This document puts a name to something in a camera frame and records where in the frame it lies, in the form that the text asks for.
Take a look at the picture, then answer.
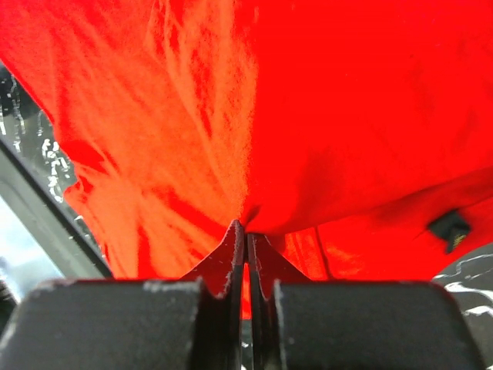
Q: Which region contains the red t shirt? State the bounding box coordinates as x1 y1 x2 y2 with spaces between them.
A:
0 0 493 321

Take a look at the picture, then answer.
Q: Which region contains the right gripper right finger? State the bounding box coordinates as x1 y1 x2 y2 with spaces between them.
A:
246 234 308 369

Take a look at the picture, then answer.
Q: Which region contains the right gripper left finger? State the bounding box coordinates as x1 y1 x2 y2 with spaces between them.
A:
184 220 245 369

